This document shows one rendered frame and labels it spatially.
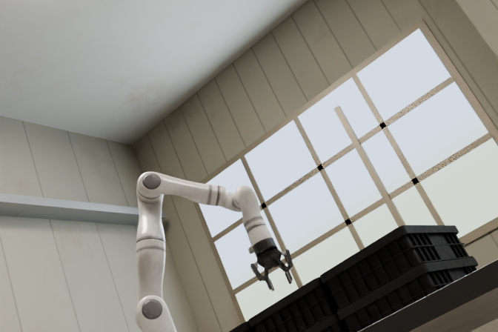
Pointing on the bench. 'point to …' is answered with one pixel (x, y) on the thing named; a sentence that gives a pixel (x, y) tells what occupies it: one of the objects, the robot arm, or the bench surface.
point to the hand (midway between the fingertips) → (280, 282)
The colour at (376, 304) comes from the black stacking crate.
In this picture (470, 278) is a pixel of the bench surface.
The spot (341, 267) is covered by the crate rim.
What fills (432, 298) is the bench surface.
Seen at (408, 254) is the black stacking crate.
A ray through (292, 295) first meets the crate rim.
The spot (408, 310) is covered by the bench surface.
